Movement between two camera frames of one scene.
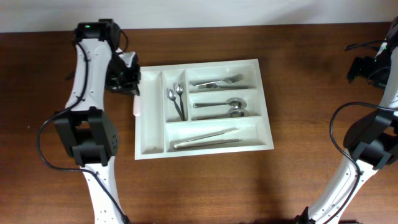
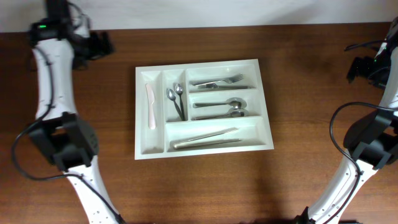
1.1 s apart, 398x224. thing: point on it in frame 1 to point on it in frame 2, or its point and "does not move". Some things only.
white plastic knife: (136, 105) to (151, 94)
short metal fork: (230, 79) does not move
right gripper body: (356, 69) does not move
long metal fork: (212, 85) does not move
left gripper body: (123, 83) to (101, 45)
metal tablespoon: (236, 112) does not move
